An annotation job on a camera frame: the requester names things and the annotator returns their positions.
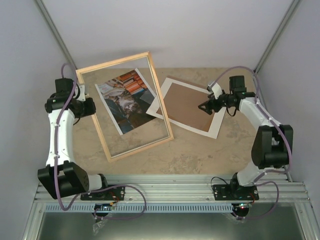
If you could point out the left circuit board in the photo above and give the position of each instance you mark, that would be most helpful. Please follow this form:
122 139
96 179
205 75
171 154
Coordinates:
105 207

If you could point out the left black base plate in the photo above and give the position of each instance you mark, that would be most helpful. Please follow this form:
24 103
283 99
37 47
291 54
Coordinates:
114 195

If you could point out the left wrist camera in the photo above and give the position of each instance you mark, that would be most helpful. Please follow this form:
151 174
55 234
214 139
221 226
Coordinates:
80 92

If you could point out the left aluminium corner post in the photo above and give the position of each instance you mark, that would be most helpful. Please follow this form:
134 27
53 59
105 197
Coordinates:
56 34

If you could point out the aluminium rail beam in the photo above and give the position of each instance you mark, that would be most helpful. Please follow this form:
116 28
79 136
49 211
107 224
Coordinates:
196 188

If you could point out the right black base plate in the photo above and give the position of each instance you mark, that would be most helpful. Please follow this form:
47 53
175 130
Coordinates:
223 192

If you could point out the right aluminium corner post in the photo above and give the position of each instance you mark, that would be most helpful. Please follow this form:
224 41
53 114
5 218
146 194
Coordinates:
294 4

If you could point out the brown cardboard backing board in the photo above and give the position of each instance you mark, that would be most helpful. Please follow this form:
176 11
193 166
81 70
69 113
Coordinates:
187 107

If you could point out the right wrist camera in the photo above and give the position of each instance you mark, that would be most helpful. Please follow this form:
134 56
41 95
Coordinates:
215 89

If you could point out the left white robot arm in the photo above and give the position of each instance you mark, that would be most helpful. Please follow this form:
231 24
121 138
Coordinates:
61 176

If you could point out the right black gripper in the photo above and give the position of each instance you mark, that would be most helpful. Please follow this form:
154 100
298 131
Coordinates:
208 104

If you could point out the circuit board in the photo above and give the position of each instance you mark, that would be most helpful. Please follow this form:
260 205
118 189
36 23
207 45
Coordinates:
243 205
105 207

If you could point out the cat and books photo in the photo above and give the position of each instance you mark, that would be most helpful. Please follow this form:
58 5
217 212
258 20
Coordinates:
121 98

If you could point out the aluminium corner post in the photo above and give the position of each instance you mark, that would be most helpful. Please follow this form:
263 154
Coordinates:
294 4
56 34

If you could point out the clear acrylic sheet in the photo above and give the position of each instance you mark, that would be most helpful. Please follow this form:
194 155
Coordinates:
147 97

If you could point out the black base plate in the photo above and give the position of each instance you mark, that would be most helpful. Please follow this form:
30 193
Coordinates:
114 195
223 192

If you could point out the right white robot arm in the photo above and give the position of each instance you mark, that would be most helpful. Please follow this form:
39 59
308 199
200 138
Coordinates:
272 146

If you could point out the right circuit board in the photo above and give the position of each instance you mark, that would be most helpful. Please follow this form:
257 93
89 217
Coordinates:
243 205

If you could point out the clear plastic bag scrap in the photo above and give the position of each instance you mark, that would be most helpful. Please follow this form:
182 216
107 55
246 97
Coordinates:
98 225

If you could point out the white passe-partout mat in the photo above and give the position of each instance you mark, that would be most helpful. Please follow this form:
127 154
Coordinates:
212 130

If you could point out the grey slotted cable duct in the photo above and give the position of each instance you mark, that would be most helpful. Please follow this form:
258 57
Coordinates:
133 208

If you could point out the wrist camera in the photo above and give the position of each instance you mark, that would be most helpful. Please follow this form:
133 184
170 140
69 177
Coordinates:
80 92
215 89

